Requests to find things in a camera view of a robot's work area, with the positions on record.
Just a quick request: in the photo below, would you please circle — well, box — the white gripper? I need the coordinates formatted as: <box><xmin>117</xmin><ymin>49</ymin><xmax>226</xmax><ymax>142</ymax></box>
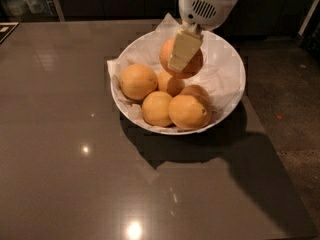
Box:
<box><xmin>168</xmin><ymin>0</ymin><xmax>238</xmax><ymax>73</ymax></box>

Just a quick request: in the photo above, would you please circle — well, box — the orange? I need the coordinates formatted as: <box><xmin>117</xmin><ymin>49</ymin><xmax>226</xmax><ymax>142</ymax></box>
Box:
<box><xmin>142</xmin><ymin>91</ymin><xmax>172</xmax><ymax>127</ymax></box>
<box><xmin>159</xmin><ymin>38</ymin><xmax>203</xmax><ymax>79</ymax></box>
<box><xmin>157</xmin><ymin>70</ymin><xmax>185</xmax><ymax>97</ymax></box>
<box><xmin>169</xmin><ymin>94</ymin><xmax>212</xmax><ymax>130</ymax></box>
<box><xmin>120</xmin><ymin>64</ymin><xmax>158</xmax><ymax>100</ymax></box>

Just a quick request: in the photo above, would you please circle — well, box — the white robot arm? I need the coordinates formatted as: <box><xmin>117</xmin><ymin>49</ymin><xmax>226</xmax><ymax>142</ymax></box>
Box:
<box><xmin>168</xmin><ymin>0</ymin><xmax>238</xmax><ymax>73</ymax></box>

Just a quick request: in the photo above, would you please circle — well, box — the white ceramic bowl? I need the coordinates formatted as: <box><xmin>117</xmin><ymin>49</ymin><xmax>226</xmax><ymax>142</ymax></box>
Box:
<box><xmin>110</xmin><ymin>26</ymin><xmax>247</xmax><ymax>136</ymax></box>

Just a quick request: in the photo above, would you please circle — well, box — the white paper liner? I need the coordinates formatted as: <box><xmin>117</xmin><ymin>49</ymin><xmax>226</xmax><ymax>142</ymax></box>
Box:
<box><xmin>107</xmin><ymin>13</ymin><xmax>242</xmax><ymax>134</ymax></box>

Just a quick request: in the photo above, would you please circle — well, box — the glass shelf with containers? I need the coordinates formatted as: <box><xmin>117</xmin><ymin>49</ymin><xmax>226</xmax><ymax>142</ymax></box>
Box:
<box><xmin>0</xmin><ymin>0</ymin><xmax>64</xmax><ymax>22</ymax></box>

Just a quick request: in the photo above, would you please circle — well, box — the black framed card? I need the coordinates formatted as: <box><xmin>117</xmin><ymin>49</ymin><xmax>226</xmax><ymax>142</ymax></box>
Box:
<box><xmin>0</xmin><ymin>22</ymin><xmax>19</xmax><ymax>44</ymax></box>

